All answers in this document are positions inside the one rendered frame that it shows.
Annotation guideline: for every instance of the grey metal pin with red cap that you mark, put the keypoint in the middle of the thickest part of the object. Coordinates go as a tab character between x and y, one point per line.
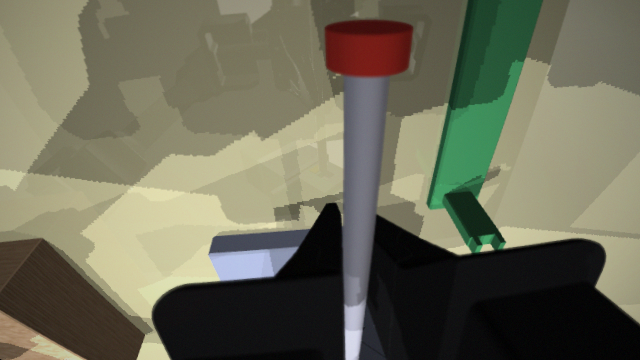
366	52

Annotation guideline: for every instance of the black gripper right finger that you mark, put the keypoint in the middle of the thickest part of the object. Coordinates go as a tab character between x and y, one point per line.
419	293

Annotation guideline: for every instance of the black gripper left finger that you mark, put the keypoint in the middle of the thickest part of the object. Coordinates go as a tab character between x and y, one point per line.
301	307

